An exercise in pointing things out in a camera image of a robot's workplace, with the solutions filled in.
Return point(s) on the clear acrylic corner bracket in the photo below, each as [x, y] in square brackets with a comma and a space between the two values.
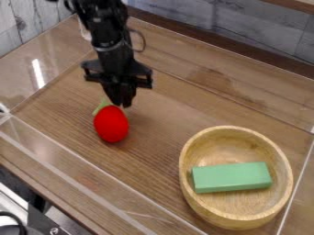
[84, 32]

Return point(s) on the black metal stand base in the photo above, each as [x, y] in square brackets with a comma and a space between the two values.
[25, 222]

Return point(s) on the red toy strawberry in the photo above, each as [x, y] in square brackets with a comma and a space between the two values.
[109, 122]

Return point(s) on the clear acrylic enclosure wall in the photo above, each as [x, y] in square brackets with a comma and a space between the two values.
[118, 188]

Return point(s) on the wooden bowl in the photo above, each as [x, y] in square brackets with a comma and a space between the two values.
[244, 209]

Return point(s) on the green rectangular block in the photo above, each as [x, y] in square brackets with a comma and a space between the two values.
[229, 177]

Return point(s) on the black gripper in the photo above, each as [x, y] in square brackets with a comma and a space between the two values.
[134, 73]

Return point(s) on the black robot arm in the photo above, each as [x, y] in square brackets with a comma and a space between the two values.
[104, 19]

